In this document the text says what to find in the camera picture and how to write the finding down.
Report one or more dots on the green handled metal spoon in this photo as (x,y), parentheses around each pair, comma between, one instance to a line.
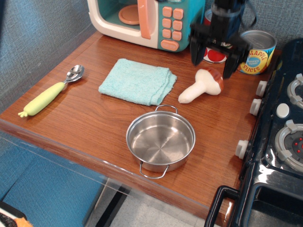
(47,96)

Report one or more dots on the white stove knob bottom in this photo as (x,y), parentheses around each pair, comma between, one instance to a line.
(241,148)

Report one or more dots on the tomato sauce can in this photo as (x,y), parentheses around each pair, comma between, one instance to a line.
(211,55)

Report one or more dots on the teal folded cloth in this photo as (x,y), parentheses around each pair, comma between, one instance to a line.
(138,83)

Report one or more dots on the orange plush item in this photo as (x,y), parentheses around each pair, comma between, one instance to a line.
(22,222)

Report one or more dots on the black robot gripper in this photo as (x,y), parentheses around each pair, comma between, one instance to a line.
(224,28)

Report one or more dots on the pineapple slices can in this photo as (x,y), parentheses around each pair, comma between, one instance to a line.
(263,46)

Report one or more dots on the black toy stove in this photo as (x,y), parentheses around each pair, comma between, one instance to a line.
(271,179)

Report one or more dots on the white stove knob middle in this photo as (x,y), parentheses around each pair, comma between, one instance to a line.
(255,106)

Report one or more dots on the white stove knob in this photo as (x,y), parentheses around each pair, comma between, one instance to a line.
(255,106)
(241,148)
(261,88)

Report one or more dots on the white plush mushroom toy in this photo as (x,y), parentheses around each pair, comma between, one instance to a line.
(209,81)

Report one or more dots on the white stove knob top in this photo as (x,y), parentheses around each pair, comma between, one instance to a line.
(261,88)

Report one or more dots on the teal toy microwave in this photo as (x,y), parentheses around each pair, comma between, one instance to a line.
(158,24)

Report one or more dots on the small steel pot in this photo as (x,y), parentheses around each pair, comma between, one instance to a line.
(160,141)

